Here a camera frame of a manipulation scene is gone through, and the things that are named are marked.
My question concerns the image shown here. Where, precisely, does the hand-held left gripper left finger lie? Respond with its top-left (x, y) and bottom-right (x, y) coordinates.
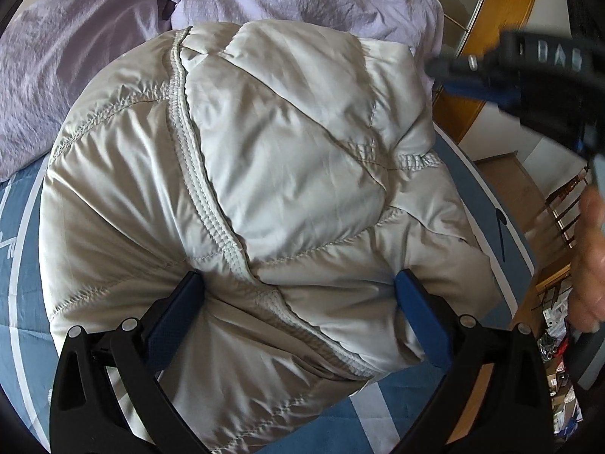
top-left (50, 271), bottom-right (205, 454)

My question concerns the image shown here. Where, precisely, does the person's right hand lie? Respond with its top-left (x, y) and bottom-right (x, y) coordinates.
top-left (566, 188), bottom-right (605, 333)

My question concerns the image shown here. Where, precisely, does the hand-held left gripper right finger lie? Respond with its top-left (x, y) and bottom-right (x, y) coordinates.
top-left (396, 269), bottom-right (555, 454)

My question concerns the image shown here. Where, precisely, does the wooden chair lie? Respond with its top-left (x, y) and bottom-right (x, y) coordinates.
top-left (543, 173), bottom-right (593, 251)

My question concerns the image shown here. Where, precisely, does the beige puffer jacket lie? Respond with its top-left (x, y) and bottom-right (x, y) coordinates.
top-left (38, 21), bottom-right (504, 454)

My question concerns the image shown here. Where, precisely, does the floor clutter pile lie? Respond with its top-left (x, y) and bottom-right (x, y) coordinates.
top-left (533, 265), bottom-right (589, 438)

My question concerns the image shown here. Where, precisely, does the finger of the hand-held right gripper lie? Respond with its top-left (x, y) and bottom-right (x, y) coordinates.
top-left (428, 54), bottom-right (521, 106)

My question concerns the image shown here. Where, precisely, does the blue striped bed sheet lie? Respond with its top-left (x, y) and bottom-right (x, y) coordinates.
top-left (0, 118), bottom-right (538, 454)

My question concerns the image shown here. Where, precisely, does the purple duvet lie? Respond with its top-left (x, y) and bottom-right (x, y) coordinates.
top-left (0, 0), bottom-right (448, 180)

